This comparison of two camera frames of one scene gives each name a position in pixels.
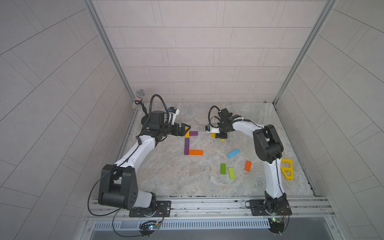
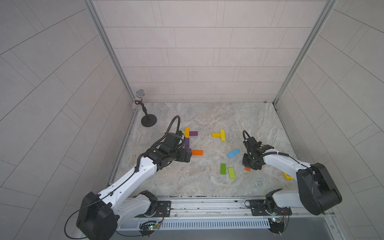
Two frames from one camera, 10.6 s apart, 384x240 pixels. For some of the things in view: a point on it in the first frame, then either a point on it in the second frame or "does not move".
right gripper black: (224, 136) → (255, 167)
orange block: (196, 152) does not move
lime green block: (231, 173) does not move
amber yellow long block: (188, 134) does not move
